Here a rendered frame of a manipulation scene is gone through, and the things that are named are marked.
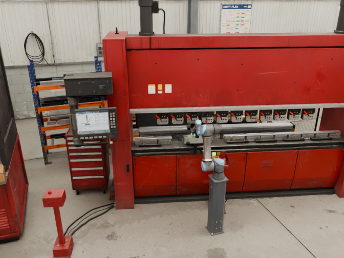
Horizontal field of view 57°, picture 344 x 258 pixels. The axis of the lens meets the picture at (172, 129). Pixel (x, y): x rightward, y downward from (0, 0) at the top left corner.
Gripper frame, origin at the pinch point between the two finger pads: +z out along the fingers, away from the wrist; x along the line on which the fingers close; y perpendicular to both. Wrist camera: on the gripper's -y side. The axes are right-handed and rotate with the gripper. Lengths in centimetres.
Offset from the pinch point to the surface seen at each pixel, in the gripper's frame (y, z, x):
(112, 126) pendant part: -15, -62, 103
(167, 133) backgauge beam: 17.9, 26.2, 35.9
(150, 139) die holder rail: 0, 7, 60
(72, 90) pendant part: 13, -95, 142
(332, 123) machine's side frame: 24, 24, -214
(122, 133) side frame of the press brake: -5, -22, 95
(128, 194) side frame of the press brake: -62, 47, 93
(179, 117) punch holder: 18.8, -17.8, 20.8
